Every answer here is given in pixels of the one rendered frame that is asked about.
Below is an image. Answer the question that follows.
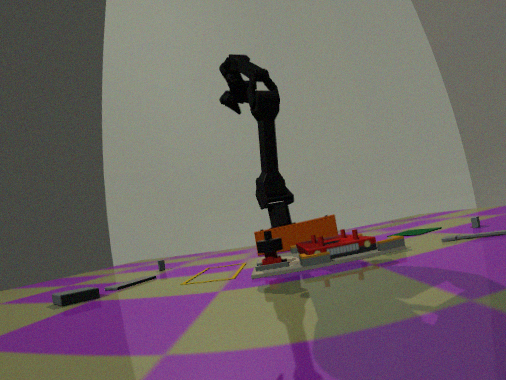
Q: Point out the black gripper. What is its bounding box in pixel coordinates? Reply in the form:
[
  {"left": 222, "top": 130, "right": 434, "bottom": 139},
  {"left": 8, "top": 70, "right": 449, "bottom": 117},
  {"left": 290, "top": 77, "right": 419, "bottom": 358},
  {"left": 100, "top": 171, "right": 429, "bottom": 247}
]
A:
[{"left": 219, "top": 83, "right": 248, "bottom": 115}]

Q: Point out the black wheel with grey hub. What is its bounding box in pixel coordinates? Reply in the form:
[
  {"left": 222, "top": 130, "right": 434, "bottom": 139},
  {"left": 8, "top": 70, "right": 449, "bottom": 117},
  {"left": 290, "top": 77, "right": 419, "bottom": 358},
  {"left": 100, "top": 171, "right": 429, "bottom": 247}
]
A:
[{"left": 256, "top": 237, "right": 283, "bottom": 253}]

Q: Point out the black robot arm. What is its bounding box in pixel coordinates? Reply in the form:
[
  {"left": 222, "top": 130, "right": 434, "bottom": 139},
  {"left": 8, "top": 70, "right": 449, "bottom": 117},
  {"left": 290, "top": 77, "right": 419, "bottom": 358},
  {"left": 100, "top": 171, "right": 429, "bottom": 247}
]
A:
[{"left": 219, "top": 54, "right": 295, "bottom": 229}]

